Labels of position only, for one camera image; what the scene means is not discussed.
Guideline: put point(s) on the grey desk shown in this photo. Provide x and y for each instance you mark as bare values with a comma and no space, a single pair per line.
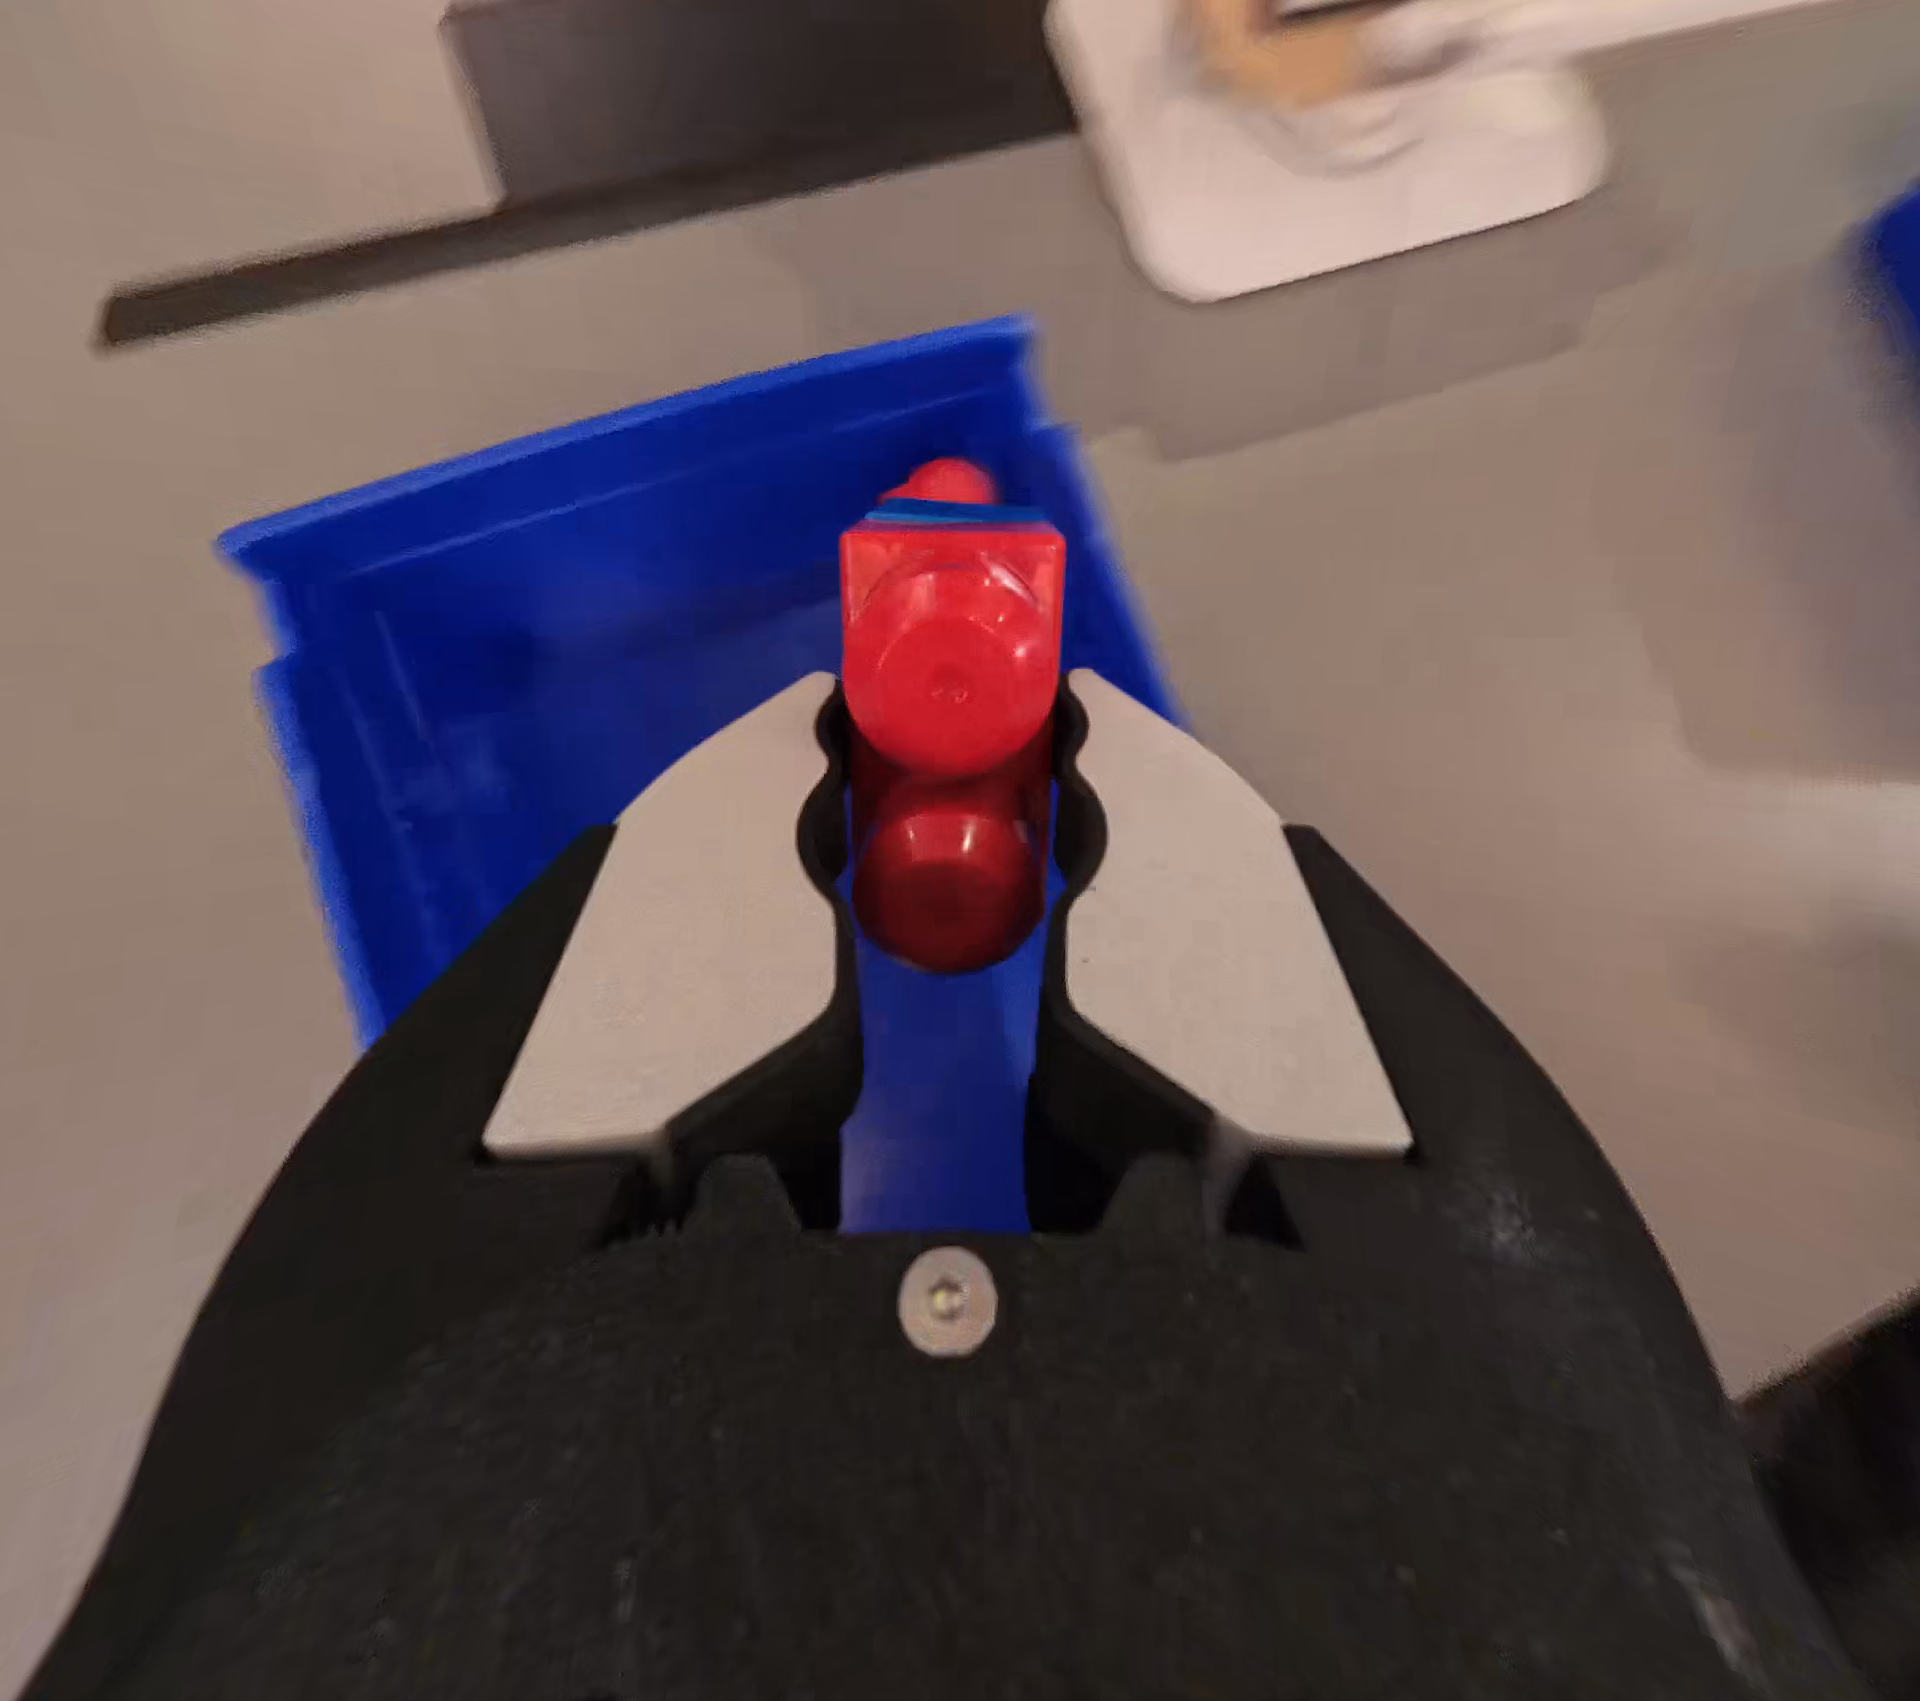
1501,680

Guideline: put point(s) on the red two-stud toy block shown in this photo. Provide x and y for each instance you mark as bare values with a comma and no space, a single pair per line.
944,651

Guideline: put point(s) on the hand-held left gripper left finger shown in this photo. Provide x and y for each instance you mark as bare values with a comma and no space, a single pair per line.
675,951

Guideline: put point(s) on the white folding book stand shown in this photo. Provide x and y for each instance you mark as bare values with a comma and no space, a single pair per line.
1350,186

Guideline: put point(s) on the blue divided plastic bin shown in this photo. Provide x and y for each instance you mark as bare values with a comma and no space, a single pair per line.
525,680

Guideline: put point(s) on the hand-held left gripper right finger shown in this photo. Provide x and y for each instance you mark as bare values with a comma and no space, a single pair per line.
1230,951

